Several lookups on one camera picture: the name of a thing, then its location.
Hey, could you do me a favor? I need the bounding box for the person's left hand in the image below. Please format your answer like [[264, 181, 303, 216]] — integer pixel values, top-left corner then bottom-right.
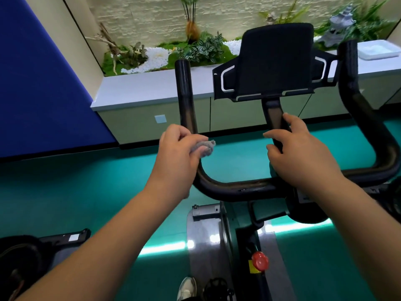
[[145, 123, 210, 204]]

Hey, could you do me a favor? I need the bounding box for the person's right hand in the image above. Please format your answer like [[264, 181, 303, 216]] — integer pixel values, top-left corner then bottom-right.
[[262, 112, 344, 198]]

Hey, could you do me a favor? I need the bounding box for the grey cleaning cloth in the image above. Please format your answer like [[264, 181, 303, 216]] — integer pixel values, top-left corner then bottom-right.
[[189, 139, 217, 159]]

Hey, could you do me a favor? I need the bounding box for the person's right forearm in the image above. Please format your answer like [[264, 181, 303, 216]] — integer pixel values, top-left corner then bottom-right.
[[313, 175, 401, 301]]

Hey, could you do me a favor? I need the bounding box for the person's left forearm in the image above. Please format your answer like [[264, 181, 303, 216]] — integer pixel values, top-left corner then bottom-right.
[[15, 184, 188, 301]]

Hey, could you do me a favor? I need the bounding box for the long cabinet with grey top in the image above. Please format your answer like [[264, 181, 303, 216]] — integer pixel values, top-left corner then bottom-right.
[[91, 39, 401, 145]]

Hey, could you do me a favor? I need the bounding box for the red round knob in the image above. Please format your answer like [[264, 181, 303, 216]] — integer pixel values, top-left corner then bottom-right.
[[251, 251, 270, 273]]

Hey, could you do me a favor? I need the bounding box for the green moss mat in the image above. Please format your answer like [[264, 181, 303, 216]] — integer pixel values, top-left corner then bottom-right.
[[102, 31, 239, 77]]

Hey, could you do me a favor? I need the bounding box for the patch of white pebbles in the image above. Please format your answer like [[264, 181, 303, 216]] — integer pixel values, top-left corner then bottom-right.
[[224, 39, 242, 56], [120, 46, 171, 75]]

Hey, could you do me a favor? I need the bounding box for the white sneaker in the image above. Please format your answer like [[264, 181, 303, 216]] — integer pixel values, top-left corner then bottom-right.
[[177, 276, 198, 301]]

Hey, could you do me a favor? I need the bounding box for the small leafy green plant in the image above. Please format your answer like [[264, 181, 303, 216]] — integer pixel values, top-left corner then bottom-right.
[[119, 42, 150, 68]]

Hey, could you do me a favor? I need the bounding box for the variegated leaf plant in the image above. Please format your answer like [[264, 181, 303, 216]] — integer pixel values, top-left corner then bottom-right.
[[175, 31, 226, 64]]

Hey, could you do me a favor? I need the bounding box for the white plastic tray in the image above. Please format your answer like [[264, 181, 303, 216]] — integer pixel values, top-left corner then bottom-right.
[[357, 39, 401, 61]]

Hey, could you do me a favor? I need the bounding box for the grey stone pagoda lantern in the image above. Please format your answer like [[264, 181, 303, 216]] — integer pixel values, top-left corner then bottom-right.
[[318, 4, 356, 47]]

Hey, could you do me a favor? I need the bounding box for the tall thin stemmed fern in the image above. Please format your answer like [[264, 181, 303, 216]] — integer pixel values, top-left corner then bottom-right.
[[178, 0, 201, 41]]

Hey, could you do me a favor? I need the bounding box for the dry brown branch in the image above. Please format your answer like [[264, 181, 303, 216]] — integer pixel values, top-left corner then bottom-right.
[[85, 23, 123, 76]]

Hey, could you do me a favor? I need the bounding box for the slim green fern plant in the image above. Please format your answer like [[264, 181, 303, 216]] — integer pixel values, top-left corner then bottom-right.
[[258, 0, 311, 25]]

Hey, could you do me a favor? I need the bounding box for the large bushy fern plant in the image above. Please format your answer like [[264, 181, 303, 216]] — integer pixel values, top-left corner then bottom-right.
[[315, 0, 395, 44]]

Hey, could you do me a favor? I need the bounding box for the blue wall pad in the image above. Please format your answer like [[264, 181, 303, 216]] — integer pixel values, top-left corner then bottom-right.
[[0, 0, 117, 159]]

